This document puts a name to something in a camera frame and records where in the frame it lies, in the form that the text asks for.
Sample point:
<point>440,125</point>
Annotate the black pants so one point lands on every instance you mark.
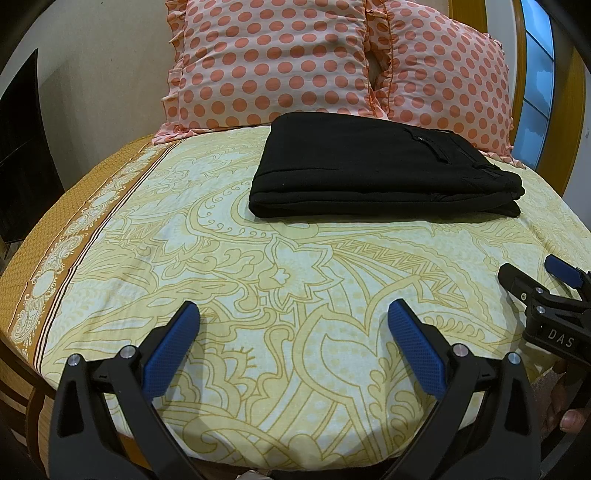
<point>369,170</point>

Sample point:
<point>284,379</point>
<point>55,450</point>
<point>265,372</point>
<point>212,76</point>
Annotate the yellow patterned bed sheet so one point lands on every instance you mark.
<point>231,277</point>

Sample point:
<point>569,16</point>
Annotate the glass window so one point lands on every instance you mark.
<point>538,92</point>

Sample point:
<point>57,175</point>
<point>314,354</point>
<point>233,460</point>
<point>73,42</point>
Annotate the person's right hand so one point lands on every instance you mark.
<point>572,417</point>

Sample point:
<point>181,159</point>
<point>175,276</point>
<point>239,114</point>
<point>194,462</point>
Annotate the wooden window frame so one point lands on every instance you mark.
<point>568,115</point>

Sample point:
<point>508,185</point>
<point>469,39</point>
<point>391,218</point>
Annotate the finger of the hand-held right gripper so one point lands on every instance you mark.
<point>517,281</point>
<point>565,272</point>

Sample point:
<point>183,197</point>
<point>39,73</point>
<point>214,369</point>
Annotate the dark cabinet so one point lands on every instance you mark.
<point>23,152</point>

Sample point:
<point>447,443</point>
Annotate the pink polka dot pillow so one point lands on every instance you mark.
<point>448,78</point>
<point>277,60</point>

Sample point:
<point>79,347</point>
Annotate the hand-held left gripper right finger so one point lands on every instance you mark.
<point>415,350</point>

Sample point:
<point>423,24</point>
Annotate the wooden bed frame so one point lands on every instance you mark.
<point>14,397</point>

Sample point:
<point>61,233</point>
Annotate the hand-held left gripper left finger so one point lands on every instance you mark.
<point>171,355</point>

